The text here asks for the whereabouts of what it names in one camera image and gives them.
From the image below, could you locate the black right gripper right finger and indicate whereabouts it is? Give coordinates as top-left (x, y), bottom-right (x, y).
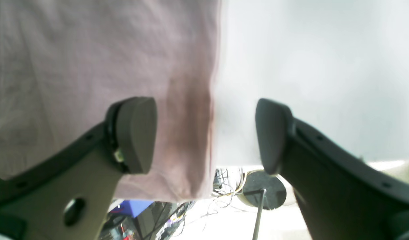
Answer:
top-left (255, 98), bottom-right (409, 240)

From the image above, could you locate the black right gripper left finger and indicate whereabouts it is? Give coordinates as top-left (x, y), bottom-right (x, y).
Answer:
top-left (0, 97), bottom-right (158, 240)

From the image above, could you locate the mauve pink T-shirt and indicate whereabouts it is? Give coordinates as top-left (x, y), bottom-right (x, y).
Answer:
top-left (0, 0), bottom-right (221, 202)

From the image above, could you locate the blue box on floor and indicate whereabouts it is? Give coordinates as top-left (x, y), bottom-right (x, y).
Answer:
top-left (109, 199), bottom-right (153, 218)

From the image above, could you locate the black round stand base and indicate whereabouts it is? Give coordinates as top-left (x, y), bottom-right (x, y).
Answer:
top-left (238, 170), bottom-right (287, 211)

